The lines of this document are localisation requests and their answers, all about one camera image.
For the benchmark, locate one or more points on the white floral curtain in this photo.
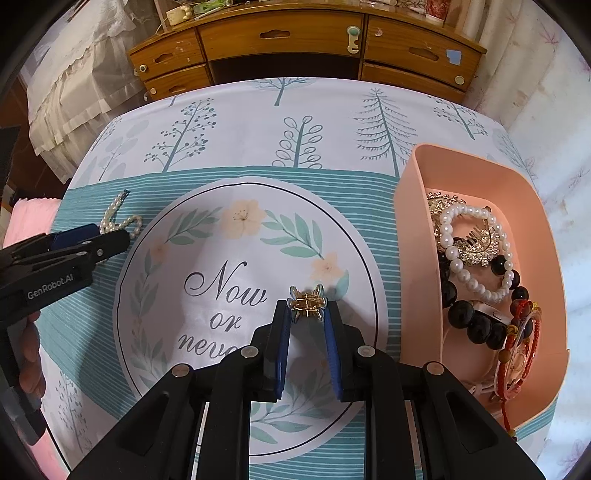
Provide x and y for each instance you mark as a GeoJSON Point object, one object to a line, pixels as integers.
{"type": "Point", "coordinates": [540, 92]}

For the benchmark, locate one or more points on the cream lace curtain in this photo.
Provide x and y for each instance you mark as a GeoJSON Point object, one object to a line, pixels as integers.
{"type": "Point", "coordinates": [78, 69]}

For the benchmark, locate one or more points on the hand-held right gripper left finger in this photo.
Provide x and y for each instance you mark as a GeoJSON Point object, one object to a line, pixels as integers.
{"type": "Point", "coordinates": [282, 350]}

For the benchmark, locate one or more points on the pink storage box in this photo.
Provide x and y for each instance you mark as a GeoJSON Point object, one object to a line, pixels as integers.
{"type": "Point", "coordinates": [545, 258]}

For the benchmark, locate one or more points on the white wristwatch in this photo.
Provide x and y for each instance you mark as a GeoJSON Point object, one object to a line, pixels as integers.
{"type": "Point", "coordinates": [489, 313]}

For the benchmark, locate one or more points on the pink blanket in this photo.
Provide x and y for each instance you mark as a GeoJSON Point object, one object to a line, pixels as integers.
{"type": "Point", "coordinates": [32, 221]}

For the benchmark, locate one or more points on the person's left hand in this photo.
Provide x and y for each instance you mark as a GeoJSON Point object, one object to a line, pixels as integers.
{"type": "Point", "coordinates": [31, 355]}

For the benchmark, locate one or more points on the tree print teal striped cloth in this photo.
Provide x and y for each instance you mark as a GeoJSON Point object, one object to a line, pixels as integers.
{"type": "Point", "coordinates": [138, 143]}

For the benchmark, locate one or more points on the cream small container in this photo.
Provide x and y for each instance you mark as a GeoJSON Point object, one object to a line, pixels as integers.
{"type": "Point", "coordinates": [178, 14]}

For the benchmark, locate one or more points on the pale blue flower hair clip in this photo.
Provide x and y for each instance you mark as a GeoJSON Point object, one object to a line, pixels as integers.
{"type": "Point", "coordinates": [308, 302]}

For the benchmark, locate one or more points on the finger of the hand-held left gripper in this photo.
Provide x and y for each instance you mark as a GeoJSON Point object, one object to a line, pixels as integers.
{"type": "Point", "coordinates": [69, 235]}
{"type": "Point", "coordinates": [101, 247]}

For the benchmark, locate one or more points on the gold hair comb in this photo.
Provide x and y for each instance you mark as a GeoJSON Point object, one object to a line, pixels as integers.
{"type": "Point", "coordinates": [480, 244]}
{"type": "Point", "coordinates": [441, 205]}

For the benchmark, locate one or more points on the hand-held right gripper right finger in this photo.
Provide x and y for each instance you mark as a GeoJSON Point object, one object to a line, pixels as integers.
{"type": "Point", "coordinates": [333, 350]}

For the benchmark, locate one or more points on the wooden desk with drawers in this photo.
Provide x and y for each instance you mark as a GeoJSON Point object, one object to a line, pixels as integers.
{"type": "Point", "coordinates": [277, 39]}

